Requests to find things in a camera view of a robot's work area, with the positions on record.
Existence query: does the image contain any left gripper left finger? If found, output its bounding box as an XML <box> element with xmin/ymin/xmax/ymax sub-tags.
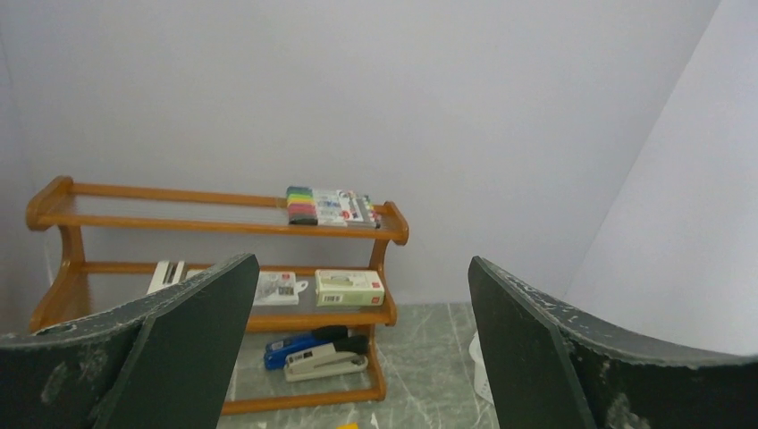
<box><xmin>1</xmin><ymin>254</ymin><xmax>259</xmax><ymax>428</ymax></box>

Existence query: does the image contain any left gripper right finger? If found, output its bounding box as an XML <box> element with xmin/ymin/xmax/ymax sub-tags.
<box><xmin>467</xmin><ymin>257</ymin><xmax>757</xmax><ymax>428</ymax></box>

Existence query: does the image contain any white perforated plastic basket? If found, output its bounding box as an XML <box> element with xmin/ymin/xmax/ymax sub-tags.
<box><xmin>468</xmin><ymin>332</ymin><xmax>494</xmax><ymax>405</ymax></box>

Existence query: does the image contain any blue stapler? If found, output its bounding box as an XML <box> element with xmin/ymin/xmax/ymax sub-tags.
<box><xmin>263</xmin><ymin>325</ymin><xmax>349</xmax><ymax>370</ymax></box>

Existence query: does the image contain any white flat packaged item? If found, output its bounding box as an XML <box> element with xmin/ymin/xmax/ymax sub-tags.
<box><xmin>253</xmin><ymin>271</ymin><xmax>308</xmax><ymax>307</ymax></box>

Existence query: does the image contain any wooden three-tier shelf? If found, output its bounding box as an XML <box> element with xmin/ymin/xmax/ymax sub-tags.
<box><xmin>24</xmin><ymin>174</ymin><xmax>411</xmax><ymax>416</ymax></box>

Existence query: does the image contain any grey black stapler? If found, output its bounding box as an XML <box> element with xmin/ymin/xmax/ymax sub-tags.
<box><xmin>283</xmin><ymin>334</ymin><xmax>370</xmax><ymax>383</ymax></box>

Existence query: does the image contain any green white small box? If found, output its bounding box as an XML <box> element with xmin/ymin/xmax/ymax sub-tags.
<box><xmin>315</xmin><ymin>269</ymin><xmax>385</xmax><ymax>307</ymax></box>

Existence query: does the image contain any coloured marker pen set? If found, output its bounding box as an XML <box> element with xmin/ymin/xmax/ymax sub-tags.
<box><xmin>286</xmin><ymin>186</ymin><xmax>381</xmax><ymax>229</ymax></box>

